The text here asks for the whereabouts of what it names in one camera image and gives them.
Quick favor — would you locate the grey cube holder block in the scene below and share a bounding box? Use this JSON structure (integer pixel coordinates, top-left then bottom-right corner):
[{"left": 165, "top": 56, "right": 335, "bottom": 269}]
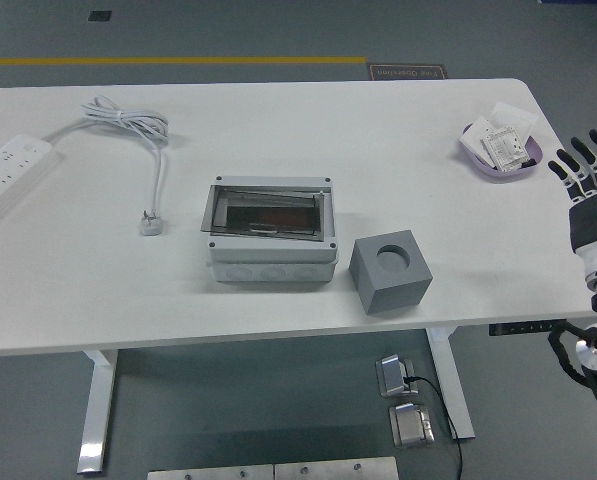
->
[{"left": 348, "top": 228, "right": 433, "bottom": 316}]

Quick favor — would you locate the grey metal base plate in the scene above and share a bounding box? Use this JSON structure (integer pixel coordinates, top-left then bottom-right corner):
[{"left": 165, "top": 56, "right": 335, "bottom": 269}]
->
[
  {"left": 147, "top": 464, "right": 275, "bottom": 480},
  {"left": 273, "top": 456, "right": 399, "bottom": 480}
]

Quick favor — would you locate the dark floor sign with text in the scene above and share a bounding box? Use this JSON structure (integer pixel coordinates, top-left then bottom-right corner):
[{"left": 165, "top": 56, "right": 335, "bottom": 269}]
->
[{"left": 366, "top": 63, "right": 449, "bottom": 81}]

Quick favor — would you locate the black floor cable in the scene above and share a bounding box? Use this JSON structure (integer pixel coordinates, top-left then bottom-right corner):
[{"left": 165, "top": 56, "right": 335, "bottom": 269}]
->
[{"left": 403, "top": 375, "right": 465, "bottom": 480}]

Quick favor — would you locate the white power cord with plug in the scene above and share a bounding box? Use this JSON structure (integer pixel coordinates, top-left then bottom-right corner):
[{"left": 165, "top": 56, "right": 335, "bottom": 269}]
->
[{"left": 42, "top": 96, "right": 172, "bottom": 237}]

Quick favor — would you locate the white square packet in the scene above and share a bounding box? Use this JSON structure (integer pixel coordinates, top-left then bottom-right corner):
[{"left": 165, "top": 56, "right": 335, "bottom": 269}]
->
[{"left": 487, "top": 102, "right": 538, "bottom": 137}]

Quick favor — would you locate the white right table leg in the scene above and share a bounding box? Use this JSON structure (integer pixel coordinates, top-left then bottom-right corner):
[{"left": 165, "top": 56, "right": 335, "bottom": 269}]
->
[{"left": 425, "top": 327, "right": 476, "bottom": 441}]

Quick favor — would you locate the white left table leg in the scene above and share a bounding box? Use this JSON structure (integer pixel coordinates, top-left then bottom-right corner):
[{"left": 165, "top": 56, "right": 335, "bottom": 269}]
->
[{"left": 76, "top": 349, "right": 120, "bottom": 475}]

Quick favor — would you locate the silver floor socket with plug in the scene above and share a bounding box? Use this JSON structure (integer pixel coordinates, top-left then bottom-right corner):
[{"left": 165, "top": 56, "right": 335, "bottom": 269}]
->
[{"left": 376, "top": 353, "right": 419, "bottom": 398}]

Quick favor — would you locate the purple plastic tray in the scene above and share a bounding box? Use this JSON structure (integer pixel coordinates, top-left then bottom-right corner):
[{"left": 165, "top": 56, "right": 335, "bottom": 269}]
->
[{"left": 459, "top": 122, "right": 546, "bottom": 183}]

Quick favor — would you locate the white power strip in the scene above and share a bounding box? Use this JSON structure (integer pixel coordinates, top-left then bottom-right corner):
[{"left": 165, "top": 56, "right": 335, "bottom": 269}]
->
[{"left": 0, "top": 133, "right": 62, "bottom": 234}]

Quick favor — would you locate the black table control panel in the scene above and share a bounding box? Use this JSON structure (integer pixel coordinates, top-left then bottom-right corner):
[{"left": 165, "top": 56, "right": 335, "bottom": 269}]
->
[{"left": 488, "top": 321, "right": 567, "bottom": 337}]

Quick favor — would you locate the white table leg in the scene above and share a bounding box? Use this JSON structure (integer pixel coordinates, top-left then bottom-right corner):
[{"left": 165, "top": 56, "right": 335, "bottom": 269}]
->
[
  {"left": 76, "top": 349, "right": 120, "bottom": 475},
  {"left": 425, "top": 327, "right": 476, "bottom": 441}
]

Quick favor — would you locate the silver floor socket closed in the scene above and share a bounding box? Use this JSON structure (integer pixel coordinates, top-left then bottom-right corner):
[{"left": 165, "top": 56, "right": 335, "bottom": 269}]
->
[{"left": 388, "top": 402, "right": 436, "bottom": 448}]

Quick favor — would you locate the white flat card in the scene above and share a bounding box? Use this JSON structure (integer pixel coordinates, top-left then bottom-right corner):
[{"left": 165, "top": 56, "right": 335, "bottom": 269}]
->
[{"left": 461, "top": 117, "right": 494, "bottom": 164}]

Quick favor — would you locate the grey electrical enclosure box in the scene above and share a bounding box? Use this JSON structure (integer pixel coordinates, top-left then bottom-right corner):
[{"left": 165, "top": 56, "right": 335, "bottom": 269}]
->
[{"left": 206, "top": 174, "right": 340, "bottom": 284}]

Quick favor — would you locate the white printed socket panel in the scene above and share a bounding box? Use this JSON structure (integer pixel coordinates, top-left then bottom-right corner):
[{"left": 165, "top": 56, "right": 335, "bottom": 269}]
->
[{"left": 480, "top": 124, "right": 529, "bottom": 172}]

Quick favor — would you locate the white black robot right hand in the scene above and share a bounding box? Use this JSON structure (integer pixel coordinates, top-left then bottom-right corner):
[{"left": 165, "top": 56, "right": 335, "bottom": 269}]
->
[{"left": 547, "top": 128, "right": 597, "bottom": 275}]

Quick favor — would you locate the smoky transparent box lid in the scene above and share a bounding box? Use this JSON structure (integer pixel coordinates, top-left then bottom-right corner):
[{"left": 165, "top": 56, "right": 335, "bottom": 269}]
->
[{"left": 200, "top": 183, "right": 330, "bottom": 242}]

